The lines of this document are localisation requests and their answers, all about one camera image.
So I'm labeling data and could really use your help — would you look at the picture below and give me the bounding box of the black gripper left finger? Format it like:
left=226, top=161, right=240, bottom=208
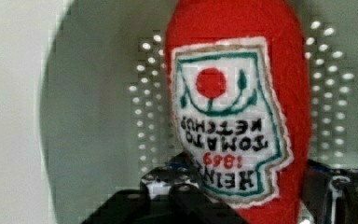
left=81, top=152, right=248, bottom=224

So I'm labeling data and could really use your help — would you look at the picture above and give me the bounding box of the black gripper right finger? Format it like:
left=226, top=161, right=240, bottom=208
left=301, top=160, right=358, bottom=224

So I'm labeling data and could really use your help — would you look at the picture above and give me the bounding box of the red plush ketchup bottle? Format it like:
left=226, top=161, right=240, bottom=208
left=165, top=0, right=310, bottom=224

